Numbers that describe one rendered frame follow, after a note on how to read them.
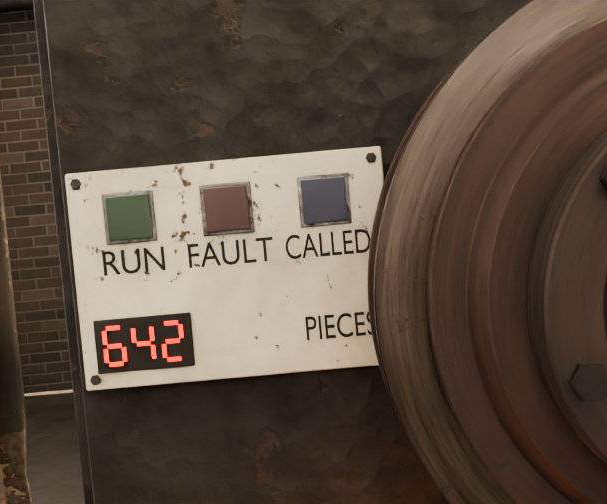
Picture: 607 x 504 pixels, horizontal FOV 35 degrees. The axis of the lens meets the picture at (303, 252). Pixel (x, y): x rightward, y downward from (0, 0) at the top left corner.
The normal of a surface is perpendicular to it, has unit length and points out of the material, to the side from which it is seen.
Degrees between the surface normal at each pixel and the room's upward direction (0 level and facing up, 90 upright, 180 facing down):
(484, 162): 90
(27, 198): 90
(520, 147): 57
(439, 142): 90
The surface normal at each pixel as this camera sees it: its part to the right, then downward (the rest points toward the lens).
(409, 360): 0.00, 0.05
